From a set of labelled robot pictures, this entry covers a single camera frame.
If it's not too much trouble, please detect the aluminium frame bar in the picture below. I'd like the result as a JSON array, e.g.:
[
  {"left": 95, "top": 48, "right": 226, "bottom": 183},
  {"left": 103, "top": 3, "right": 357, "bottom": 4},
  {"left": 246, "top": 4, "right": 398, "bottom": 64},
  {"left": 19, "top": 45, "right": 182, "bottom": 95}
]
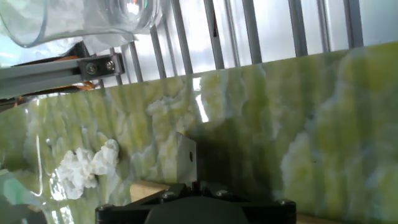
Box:
[{"left": 0, "top": 52, "right": 125, "bottom": 100}]

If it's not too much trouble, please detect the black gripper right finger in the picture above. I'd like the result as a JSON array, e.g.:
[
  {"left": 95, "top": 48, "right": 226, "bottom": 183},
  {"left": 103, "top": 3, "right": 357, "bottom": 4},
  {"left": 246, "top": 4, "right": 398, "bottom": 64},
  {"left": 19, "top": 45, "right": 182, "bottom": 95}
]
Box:
[{"left": 197, "top": 183, "right": 297, "bottom": 224}]

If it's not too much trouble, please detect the bamboo cutting board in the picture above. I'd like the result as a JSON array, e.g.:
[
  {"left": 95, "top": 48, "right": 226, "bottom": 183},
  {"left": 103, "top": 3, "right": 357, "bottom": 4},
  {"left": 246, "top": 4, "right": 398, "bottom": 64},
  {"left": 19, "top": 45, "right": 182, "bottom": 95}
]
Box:
[{"left": 129, "top": 180, "right": 346, "bottom": 224}]

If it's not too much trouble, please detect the steel cleaver knife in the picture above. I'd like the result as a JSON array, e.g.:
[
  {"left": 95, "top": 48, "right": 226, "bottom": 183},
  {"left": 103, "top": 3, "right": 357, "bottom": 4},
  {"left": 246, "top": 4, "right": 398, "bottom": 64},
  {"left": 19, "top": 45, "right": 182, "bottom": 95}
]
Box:
[{"left": 176, "top": 132, "right": 198, "bottom": 184}]

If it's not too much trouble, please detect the green marble pattern mat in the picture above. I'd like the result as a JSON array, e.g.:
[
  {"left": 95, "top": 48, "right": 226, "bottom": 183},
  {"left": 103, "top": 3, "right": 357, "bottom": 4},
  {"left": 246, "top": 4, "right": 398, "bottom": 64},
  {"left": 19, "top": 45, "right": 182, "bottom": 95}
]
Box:
[{"left": 0, "top": 42, "right": 398, "bottom": 224}]

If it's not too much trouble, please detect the crumpled white tissue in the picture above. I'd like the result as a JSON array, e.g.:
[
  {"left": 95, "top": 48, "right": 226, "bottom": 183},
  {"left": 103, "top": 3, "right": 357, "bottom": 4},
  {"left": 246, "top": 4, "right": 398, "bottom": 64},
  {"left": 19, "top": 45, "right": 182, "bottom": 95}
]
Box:
[{"left": 55, "top": 139, "right": 121, "bottom": 200}]

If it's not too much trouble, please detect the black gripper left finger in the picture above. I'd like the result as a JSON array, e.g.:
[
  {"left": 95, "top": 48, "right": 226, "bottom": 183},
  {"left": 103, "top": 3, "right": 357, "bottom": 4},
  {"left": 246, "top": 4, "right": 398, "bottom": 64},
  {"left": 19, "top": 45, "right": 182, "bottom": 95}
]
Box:
[{"left": 95, "top": 182, "right": 197, "bottom": 224}]

